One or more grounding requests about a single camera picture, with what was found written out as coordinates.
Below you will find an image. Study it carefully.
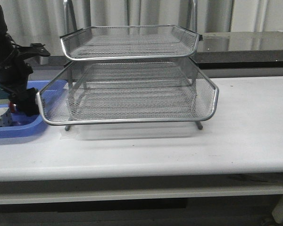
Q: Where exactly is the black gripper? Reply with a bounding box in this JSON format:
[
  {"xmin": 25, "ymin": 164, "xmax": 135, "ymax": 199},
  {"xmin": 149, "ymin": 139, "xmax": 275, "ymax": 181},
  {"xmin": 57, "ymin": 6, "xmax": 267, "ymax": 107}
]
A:
[{"xmin": 0, "ymin": 42, "xmax": 50, "ymax": 116}]

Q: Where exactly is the red emergency stop button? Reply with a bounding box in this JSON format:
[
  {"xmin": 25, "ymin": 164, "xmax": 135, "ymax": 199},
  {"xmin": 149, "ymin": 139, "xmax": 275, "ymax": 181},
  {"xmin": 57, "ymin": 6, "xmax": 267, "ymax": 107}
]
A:
[{"xmin": 8, "ymin": 101, "xmax": 17, "ymax": 113}]

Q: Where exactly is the silver mesh tray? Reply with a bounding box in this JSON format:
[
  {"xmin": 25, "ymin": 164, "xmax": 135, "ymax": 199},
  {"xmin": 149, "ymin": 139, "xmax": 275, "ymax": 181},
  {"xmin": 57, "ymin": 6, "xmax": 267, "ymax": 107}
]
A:
[
  {"xmin": 37, "ymin": 58, "xmax": 219, "ymax": 126},
  {"xmin": 60, "ymin": 24, "xmax": 200, "ymax": 61}
]

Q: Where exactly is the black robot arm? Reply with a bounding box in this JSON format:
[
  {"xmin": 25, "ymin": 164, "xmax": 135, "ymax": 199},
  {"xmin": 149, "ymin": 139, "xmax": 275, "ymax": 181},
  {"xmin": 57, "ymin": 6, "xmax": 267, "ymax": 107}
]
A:
[{"xmin": 0, "ymin": 5, "xmax": 50, "ymax": 116}]

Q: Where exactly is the blue plastic tray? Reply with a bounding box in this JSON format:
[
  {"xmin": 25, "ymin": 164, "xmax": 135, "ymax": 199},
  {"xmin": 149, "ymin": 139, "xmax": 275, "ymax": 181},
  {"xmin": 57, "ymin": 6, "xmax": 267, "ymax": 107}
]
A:
[{"xmin": 0, "ymin": 80, "xmax": 67, "ymax": 139}]

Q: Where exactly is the white circuit breaker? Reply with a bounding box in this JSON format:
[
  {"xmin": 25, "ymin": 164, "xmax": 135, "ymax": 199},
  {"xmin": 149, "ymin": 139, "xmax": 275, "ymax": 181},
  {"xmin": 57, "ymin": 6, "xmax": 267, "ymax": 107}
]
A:
[{"xmin": 0, "ymin": 107, "xmax": 13, "ymax": 127}]

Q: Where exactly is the dark grey back counter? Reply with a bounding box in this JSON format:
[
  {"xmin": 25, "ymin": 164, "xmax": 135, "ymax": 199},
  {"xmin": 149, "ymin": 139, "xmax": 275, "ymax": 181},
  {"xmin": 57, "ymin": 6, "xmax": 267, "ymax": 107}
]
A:
[{"xmin": 0, "ymin": 32, "xmax": 283, "ymax": 70}]

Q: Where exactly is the silver metal rack frame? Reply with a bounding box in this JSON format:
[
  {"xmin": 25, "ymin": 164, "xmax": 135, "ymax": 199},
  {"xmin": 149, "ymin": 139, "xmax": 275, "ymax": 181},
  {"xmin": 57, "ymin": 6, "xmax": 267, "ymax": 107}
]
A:
[{"xmin": 62, "ymin": 0, "xmax": 204, "ymax": 131}]

